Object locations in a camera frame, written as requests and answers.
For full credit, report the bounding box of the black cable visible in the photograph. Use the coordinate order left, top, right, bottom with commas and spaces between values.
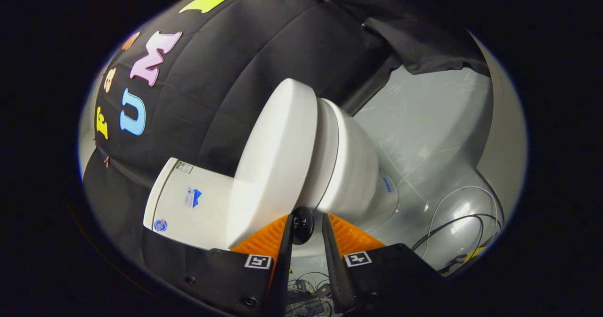
411, 212, 504, 273

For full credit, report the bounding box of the black backdrop cloth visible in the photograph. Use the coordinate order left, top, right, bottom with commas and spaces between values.
82, 0, 490, 280

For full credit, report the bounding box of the white cable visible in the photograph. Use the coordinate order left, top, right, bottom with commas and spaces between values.
418, 185, 501, 261

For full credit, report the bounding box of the thin cable bundle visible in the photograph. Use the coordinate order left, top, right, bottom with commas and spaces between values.
286, 271, 336, 317

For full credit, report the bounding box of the white ceramic toilet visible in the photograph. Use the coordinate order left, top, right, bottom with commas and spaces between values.
144, 99, 399, 257

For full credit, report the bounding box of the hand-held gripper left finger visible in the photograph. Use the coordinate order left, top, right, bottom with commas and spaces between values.
141, 213, 295, 317

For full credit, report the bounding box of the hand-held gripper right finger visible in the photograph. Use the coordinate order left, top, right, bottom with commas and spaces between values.
322, 212, 448, 315

